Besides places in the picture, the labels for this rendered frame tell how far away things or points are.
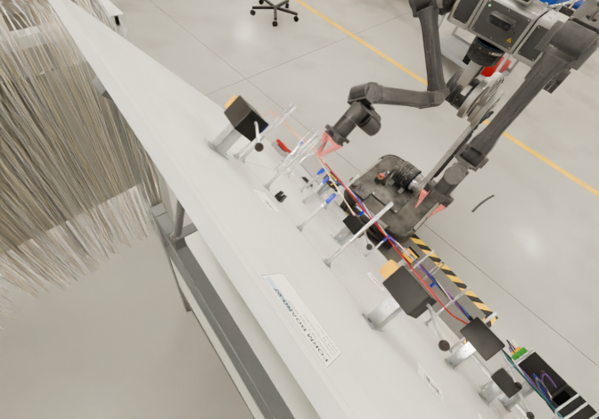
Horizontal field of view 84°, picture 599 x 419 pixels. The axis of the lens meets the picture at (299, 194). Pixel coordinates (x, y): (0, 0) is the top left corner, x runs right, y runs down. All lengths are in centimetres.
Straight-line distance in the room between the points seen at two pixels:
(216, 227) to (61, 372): 183
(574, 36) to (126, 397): 211
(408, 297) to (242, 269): 25
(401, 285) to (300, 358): 23
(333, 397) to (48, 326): 199
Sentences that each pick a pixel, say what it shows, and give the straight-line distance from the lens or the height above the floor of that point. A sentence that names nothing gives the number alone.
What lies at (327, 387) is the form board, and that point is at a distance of 30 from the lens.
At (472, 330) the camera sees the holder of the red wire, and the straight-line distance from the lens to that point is 80.
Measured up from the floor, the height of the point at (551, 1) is 101.
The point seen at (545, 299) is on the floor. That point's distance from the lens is 292.
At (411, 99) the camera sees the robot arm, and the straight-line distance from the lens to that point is 129.
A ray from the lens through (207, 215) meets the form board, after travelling 34.
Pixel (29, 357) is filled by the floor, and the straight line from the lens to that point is 219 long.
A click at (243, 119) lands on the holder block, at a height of 159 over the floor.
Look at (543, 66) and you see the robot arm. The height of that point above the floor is 158.
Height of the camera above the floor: 193
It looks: 52 degrees down
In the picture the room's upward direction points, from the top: 16 degrees clockwise
